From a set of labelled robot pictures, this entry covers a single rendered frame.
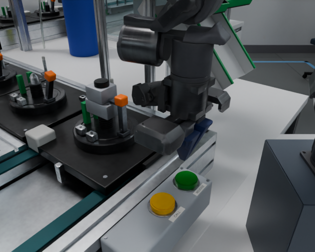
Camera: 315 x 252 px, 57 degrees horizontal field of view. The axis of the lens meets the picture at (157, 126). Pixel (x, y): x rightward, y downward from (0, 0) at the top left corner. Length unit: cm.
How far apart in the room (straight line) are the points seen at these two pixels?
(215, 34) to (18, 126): 51
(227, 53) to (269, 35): 385
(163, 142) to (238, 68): 60
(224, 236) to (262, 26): 426
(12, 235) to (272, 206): 41
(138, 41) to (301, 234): 33
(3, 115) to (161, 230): 50
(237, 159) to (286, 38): 418
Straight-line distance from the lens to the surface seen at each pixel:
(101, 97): 57
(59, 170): 58
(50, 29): 192
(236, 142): 83
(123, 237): 45
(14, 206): 60
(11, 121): 77
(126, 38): 42
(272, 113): 102
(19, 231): 56
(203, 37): 38
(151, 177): 55
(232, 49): 95
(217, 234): 59
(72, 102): 80
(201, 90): 40
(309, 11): 491
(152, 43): 40
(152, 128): 38
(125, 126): 59
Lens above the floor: 131
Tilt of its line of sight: 31 degrees down
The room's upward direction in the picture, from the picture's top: straight up
